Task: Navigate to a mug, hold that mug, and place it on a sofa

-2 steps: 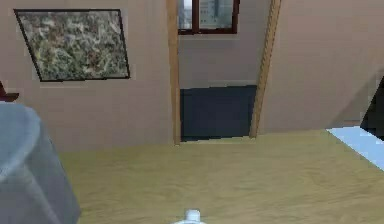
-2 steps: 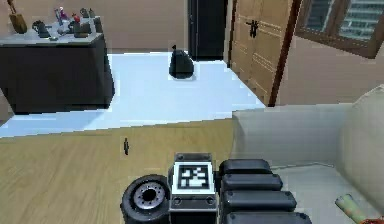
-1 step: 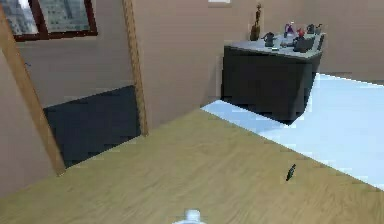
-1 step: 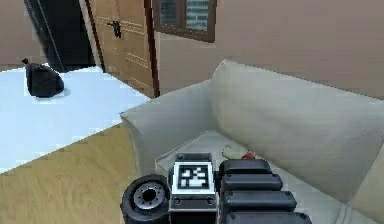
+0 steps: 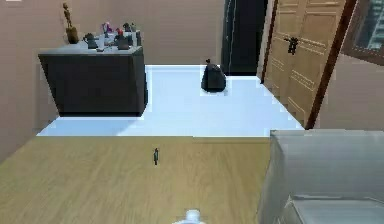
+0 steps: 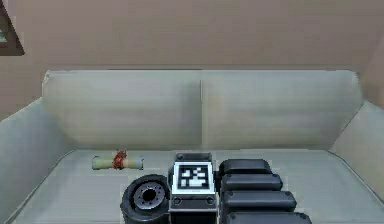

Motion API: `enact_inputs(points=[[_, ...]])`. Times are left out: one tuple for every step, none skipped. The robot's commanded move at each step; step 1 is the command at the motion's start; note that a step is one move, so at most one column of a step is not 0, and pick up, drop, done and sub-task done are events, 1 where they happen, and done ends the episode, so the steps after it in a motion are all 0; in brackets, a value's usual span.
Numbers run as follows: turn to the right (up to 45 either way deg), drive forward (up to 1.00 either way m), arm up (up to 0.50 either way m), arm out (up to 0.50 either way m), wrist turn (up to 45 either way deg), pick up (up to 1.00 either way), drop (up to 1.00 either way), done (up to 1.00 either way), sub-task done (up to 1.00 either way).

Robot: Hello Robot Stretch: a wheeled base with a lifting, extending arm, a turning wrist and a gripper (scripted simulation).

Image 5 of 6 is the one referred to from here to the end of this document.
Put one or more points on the black cabinet with grey top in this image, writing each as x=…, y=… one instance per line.
x=96, y=83

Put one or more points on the black garbage bag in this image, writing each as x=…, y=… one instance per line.
x=213, y=78

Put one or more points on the dark bottle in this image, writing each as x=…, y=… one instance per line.
x=138, y=37

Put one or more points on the brown figurine statue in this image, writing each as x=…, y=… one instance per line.
x=70, y=26

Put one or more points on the brown framed window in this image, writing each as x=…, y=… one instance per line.
x=368, y=28

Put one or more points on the grey translucent box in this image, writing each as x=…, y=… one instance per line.
x=326, y=176

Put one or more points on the purple flower ornament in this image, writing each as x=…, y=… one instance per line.
x=106, y=29

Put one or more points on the dark kettle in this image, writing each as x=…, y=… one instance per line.
x=90, y=41

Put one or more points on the white round object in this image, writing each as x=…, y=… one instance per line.
x=191, y=217

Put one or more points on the small black pen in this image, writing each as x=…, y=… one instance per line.
x=155, y=156

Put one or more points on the dark pot with red top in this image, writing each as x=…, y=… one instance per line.
x=122, y=40

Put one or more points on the light wooden room door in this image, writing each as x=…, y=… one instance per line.
x=300, y=60

